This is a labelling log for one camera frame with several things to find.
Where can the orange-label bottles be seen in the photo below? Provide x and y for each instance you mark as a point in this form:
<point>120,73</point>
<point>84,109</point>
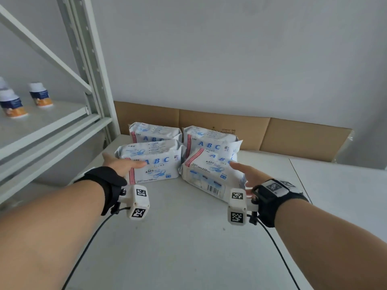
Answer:
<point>40,95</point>

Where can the person's right hand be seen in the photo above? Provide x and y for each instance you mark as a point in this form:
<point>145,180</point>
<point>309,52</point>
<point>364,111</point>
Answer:
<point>254,178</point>

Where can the white metal shelf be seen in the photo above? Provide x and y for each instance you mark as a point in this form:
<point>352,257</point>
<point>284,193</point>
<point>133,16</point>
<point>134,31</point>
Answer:
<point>196,238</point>
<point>45,126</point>

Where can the person's left hand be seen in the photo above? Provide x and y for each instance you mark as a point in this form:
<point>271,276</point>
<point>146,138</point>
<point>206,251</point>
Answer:
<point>121,167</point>

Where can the person's left forearm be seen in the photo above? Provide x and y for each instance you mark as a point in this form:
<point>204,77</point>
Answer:
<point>51,235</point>

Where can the white marker plate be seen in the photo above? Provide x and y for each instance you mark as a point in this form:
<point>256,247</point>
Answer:
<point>273,187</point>

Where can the small white bottle navy label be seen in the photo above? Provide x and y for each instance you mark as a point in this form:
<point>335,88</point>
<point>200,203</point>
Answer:
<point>2,83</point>
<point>13,104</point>

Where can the person's right forearm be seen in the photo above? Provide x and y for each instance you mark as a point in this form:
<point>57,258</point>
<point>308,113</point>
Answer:
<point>332,247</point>

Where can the brown cardboard sheet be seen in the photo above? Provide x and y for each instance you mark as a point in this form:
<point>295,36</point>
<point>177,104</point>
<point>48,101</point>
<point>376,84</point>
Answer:
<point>272,135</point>

